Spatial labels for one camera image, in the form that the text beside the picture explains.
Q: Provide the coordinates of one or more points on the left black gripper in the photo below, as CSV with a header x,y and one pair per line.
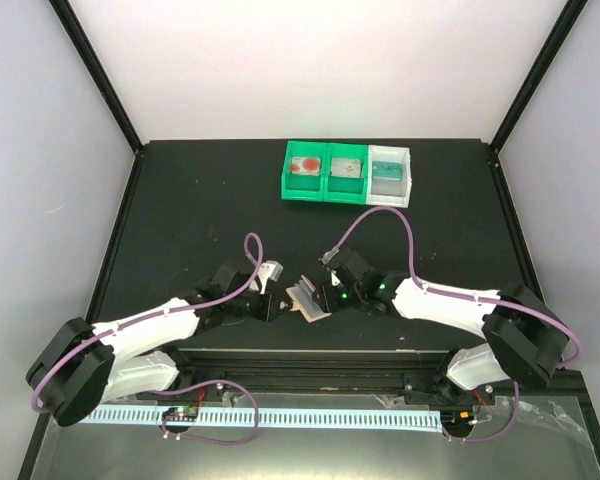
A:
x,y
267,311

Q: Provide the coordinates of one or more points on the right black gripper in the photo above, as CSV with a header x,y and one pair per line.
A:
x,y
326,300

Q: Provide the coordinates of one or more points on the beige card holder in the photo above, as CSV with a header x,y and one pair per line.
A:
x,y
301,296

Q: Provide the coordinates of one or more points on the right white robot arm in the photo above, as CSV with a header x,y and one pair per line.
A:
x,y
523,340

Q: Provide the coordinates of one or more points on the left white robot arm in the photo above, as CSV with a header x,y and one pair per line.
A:
x,y
85,365

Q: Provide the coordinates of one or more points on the grey patterned card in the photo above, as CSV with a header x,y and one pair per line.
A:
x,y
343,167

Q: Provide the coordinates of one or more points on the red dotted card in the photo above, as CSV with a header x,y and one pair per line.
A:
x,y
305,165

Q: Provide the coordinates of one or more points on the teal card in bin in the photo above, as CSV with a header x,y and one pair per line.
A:
x,y
390,171

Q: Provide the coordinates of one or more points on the left green bin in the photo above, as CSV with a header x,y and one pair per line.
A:
x,y
298,187

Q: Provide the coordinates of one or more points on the green bin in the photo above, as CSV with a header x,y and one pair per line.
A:
x,y
345,190
298,187

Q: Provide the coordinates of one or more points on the middle green bin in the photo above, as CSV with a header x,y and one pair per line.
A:
x,y
345,190

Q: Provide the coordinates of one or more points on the white bin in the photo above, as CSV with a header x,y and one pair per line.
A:
x,y
389,193

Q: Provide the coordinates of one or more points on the left circuit board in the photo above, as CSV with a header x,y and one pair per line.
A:
x,y
181,414

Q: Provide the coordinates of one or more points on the circuit board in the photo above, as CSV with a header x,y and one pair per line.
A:
x,y
457,418
181,414

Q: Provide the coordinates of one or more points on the right circuit board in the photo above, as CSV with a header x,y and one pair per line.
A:
x,y
457,418

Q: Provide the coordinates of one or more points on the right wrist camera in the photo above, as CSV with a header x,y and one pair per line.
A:
x,y
335,281

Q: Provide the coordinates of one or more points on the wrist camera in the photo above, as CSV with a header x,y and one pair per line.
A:
x,y
269,271
335,281

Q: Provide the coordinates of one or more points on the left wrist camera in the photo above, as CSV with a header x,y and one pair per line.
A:
x,y
269,271

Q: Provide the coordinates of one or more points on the black aluminium rail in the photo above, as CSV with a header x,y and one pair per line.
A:
x,y
289,371

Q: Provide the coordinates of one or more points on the white slotted cable duct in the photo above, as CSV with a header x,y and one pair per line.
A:
x,y
280,418

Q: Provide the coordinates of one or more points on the right black frame post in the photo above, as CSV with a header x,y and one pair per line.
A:
x,y
552,45

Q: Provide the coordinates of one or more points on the black frame post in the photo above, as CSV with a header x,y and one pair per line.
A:
x,y
552,45
87,54

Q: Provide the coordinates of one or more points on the left black frame post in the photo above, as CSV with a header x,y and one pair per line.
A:
x,y
87,54

